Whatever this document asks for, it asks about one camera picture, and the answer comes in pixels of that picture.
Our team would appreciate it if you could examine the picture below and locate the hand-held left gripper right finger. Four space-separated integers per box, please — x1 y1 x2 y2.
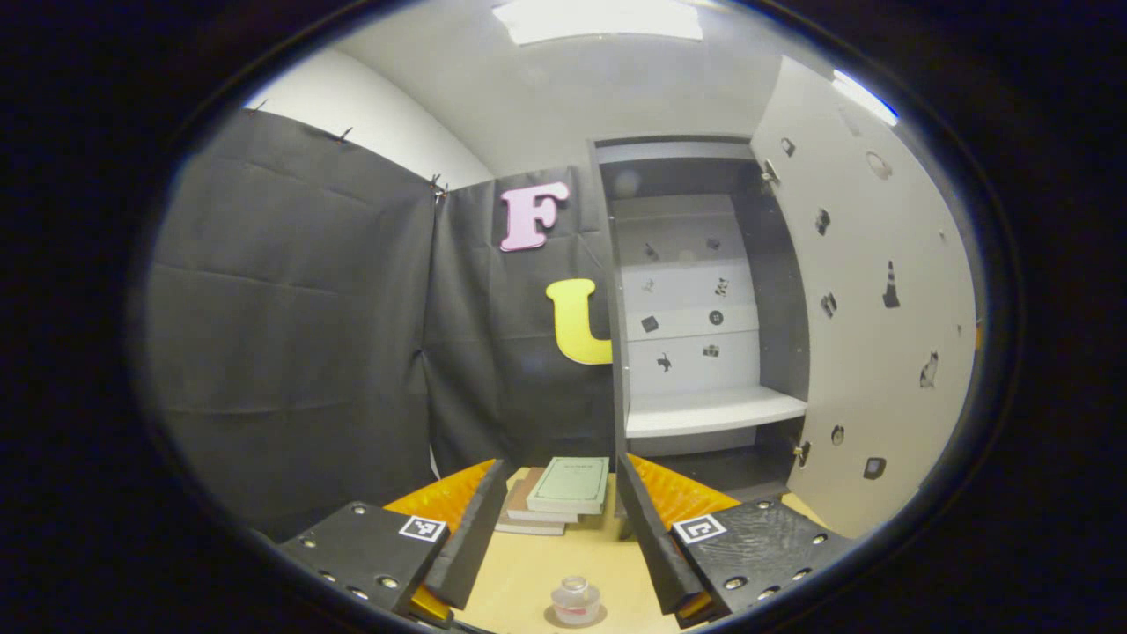
615 453 857 628

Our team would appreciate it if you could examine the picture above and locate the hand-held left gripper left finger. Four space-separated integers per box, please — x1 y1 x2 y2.
277 458 514 628

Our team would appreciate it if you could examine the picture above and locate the small clear glass bottle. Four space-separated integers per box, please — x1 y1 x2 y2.
551 576 601 626

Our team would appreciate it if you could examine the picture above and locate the round brown coaster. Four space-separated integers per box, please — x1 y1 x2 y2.
544 603 608 630

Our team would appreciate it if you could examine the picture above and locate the grey cabinet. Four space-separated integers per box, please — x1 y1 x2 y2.
588 134 811 503

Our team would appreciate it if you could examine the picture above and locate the grey cabinet door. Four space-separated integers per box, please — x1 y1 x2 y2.
750 55 980 540

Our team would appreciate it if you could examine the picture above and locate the grey book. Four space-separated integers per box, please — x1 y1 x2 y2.
495 511 566 536

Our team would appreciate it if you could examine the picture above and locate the brown book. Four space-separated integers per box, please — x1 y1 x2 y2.
506 467 579 524

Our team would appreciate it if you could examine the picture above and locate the green notebook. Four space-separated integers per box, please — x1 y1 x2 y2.
527 456 610 515

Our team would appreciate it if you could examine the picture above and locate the black backdrop cloth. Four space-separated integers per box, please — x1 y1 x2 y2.
145 106 617 542

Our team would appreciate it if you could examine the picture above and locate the narrow ceiling light panel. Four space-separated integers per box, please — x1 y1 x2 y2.
832 69 899 126

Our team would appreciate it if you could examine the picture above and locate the wide ceiling light panel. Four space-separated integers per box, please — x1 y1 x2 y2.
491 0 705 45

